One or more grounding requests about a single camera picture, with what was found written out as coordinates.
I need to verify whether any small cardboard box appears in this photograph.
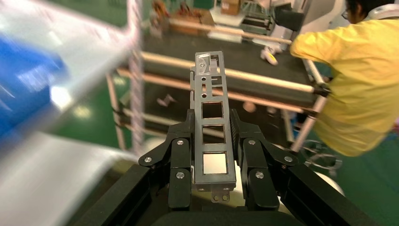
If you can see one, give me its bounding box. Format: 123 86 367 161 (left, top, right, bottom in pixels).
220 0 242 16

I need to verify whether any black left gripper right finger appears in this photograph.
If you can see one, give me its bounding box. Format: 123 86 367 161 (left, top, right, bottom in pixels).
231 109 298 210

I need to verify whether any white yellow handheld tool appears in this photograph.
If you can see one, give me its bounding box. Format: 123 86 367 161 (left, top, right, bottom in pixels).
260 46 279 66

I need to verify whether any black chair back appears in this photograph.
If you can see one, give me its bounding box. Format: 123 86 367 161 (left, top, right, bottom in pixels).
274 3 305 32

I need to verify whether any blue plastic bin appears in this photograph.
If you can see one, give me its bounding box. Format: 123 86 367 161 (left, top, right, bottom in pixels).
0 34 68 141

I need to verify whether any grey perforated metal bracket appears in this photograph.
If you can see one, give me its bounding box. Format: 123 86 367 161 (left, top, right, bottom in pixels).
189 50 237 203

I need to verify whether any brown box with clutter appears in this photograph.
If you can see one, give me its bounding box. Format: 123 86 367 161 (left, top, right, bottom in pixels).
149 0 215 35

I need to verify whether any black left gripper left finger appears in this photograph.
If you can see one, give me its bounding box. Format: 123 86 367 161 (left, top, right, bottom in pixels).
138 109 195 210

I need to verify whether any small white bracket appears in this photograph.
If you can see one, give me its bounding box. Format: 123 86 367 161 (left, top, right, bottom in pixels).
157 94 177 108

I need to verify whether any pipe-frame workbench with black mat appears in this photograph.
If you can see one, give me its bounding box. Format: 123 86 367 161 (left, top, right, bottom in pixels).
106 9 332 153

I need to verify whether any white machine housing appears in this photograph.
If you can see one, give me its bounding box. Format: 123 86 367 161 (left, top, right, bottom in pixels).
301 0 348 35

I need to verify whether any person in yellow jacket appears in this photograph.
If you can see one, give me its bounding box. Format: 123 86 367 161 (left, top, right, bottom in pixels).
290 0 399 157

